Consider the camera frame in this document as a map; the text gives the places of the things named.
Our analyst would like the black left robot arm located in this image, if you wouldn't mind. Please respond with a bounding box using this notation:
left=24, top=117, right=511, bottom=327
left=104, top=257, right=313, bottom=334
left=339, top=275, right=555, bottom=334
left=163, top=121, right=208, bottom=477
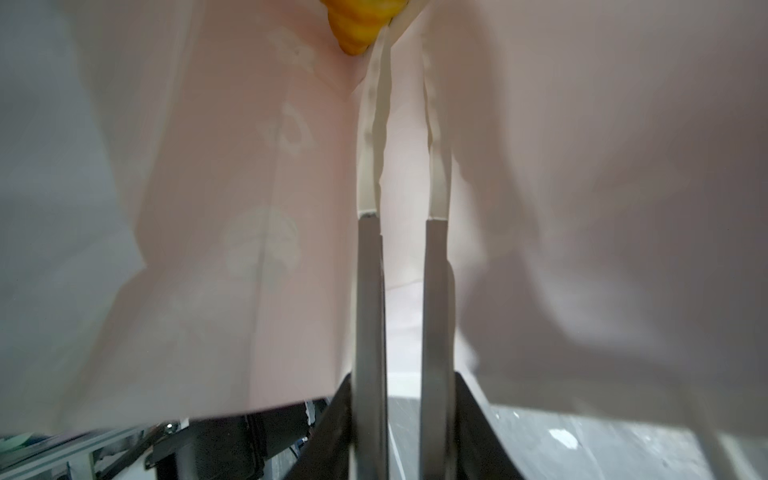
left=144, top=398, right=329, bottom=479

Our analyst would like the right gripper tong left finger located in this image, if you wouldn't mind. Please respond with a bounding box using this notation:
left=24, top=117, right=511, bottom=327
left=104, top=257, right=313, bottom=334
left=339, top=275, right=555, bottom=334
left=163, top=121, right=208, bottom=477
left=350, top=29, right=390, bottom=479

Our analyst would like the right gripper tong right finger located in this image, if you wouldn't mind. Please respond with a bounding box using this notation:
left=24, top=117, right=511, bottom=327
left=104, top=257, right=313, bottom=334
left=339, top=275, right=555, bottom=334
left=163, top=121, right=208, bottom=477
left=419, top=47, right=456, bottom=479

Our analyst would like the yellow fake croissant bread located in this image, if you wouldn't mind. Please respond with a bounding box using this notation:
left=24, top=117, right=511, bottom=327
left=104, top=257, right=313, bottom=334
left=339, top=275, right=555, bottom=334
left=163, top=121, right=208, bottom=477
left=321, top=0, right=420, bottom=56

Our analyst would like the red white paper bag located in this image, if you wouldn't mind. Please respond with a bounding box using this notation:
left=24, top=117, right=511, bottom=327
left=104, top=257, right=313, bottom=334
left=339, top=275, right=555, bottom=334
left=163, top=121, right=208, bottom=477
left=1, top=1, right=767, bottom=435

